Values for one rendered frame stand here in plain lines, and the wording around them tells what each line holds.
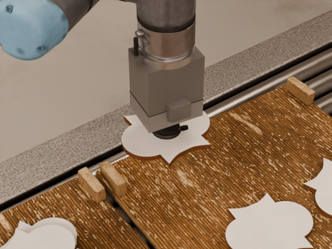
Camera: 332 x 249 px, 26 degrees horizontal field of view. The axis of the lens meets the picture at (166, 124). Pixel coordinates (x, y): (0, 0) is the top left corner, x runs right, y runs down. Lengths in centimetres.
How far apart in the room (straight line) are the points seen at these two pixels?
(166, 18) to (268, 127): 42
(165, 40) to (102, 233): 33
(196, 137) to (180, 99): 8
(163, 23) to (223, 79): 50
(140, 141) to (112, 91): 177
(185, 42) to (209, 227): 31
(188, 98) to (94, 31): 216
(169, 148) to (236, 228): 16
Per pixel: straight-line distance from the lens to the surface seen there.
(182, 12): 89
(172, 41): 90
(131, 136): 104
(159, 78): 94
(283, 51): 146
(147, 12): 89
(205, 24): 316
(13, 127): 269
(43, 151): 124
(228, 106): 131
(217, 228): 108
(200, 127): 105
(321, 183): 115
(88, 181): 112
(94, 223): 109
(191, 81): 97
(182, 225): 109
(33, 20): 78
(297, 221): 110
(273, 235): 107
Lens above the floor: 177
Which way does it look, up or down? 42 degrees down
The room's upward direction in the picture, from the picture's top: straight up
